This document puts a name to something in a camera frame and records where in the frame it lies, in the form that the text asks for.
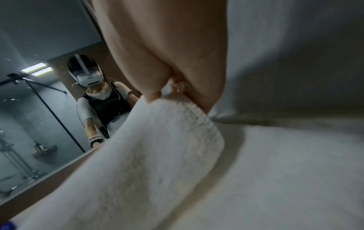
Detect person's right hand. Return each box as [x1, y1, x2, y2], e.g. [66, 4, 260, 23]
[90, 0, 230, 114]

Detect white towel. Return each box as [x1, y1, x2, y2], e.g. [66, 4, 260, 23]
[13, 0, 364, 230]

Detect person's left forearm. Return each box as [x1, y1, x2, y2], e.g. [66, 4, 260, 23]
[84, 117, 100, 138]

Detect white head-worn headset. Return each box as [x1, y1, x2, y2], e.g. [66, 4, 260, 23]
[67, 54, 105, 88]

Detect black vest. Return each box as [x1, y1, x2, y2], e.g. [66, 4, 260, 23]
[82, 81, 134, 127]

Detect ceiling light panel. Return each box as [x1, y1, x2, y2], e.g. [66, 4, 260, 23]
[20, 63, 53, 77]

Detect black metal brace rods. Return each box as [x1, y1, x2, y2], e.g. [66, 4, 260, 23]
[0, 73, 86, 154]

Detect grey corner shelf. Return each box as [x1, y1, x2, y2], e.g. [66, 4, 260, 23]
[32, 145, 58, 159]

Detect chrome shower fixture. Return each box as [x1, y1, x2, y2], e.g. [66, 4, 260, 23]
[0, 129, 47, 196]

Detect black white wrist camera band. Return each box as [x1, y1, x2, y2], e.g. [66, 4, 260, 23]
[88, 134, 105, 148]

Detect wall mirror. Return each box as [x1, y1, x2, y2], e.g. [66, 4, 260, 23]
[0, 0, 143, 199]

